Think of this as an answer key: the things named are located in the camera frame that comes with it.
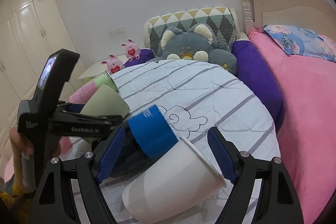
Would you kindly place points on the pink green tin can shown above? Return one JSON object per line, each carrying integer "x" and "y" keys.
{"x": 83, "y": 95}

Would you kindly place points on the blue black Cooltime can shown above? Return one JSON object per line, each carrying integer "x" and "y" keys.
{"x": 152, "y": 132}

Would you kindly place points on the white paper cup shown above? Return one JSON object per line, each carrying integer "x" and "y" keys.
{"x": 179, "y": 180}

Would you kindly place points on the cream wardrobe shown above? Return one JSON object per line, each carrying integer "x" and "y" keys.
{"x": 30, "y": 31}

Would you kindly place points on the pink pig plush front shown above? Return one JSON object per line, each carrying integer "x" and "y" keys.
{"x": 113, "y": 64}

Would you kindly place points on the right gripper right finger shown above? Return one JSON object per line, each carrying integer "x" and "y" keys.
{"x": 277, "y": 202}

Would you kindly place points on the white bedside table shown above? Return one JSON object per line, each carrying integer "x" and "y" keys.
{"x": 97, "y": 68}

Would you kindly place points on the white wall socket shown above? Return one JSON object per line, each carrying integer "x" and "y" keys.
{"x": 117, "y": 31}

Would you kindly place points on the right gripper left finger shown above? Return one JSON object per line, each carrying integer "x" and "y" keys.
{"x": 54, "y": 199}

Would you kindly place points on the pink pig plush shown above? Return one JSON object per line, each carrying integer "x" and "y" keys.
{"x": 132, "y": 50}
{"x": 113, "y": 64}

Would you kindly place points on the purple cushion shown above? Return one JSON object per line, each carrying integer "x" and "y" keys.
{"x": 258, "y": 74}

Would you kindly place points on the grey cat plush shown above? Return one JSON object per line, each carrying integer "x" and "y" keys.
{"x": 198, "y": 43}

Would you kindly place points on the cream wooden headboard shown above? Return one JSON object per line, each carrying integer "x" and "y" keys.
{"x": 317, "y": 15}

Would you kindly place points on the person's left hand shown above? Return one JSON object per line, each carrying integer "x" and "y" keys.
{"x": 19, "y": 144}

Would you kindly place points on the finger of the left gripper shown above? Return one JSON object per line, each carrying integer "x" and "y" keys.
{"x": 71, "y": 113}

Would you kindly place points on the pink pig plush rear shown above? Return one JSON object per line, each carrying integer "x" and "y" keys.
{"x": 132, "y": 50}

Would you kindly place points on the blue floral pillow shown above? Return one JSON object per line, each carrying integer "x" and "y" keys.
{"x": 301, "y": 41}

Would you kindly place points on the green plastic cup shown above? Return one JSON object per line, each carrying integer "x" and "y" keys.
{"x": 105, "y": 102}

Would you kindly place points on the pink blanket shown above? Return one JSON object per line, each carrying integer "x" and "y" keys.
{"x": 307, "y": 135}

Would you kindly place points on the triangle pattern pillow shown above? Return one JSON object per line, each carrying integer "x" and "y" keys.
{"x": 222, "y": 20}

